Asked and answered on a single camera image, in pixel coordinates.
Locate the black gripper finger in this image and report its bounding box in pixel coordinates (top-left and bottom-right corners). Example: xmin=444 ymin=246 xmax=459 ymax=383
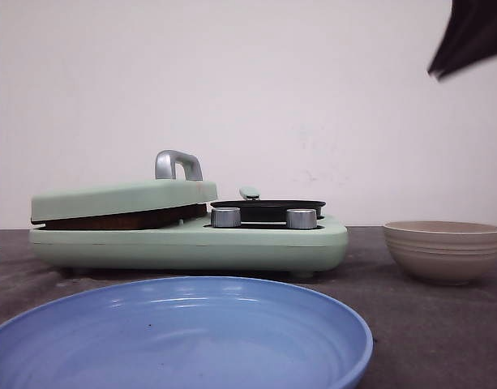
xmin=427 ymin=0 xmax=497 ymax=81

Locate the beige ribbed bowl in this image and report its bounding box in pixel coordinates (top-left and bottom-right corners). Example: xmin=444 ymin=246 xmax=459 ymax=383
xmin=383 ymin=220 xmax=497 ymax=285

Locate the breakfast maker hinged lid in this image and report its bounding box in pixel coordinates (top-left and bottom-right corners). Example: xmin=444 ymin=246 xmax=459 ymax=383
xmin=31 ymin=150 xmax=217 ymax=224

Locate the white bread slice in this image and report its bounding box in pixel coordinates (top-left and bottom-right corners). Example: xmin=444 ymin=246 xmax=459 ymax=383
xmin=33 ymin=203 xmax=207 ymax=230

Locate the mint green breakfast maker base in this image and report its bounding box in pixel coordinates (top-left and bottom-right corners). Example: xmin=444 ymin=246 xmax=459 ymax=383
xmin=29 ymin=216 xmax=349 ymax=273

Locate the right silver control knob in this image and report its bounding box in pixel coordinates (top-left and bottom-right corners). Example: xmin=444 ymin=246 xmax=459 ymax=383
xmin=286 ymin=208 xmax=317 ymax=230

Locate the silver control knob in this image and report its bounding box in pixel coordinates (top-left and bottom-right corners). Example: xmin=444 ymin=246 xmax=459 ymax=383
xmin=211 ymin=207 xmax=242 ymax=228
xmin=286 ymin=208 xmax=317 ymax=230

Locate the black round frying pan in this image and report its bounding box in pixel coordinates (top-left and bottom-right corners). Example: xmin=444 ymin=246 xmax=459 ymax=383
xmin=211 ymin=186 xmax=326 ymax=223

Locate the left silver control knob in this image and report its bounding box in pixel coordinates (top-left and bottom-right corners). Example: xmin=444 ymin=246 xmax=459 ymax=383
xmin=211 ymin=207 xmax=242 ymax=228

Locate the blue round plate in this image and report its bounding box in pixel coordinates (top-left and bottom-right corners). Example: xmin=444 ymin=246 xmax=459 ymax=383
xmin=0 ymin=276 xmax=373 ymax=388

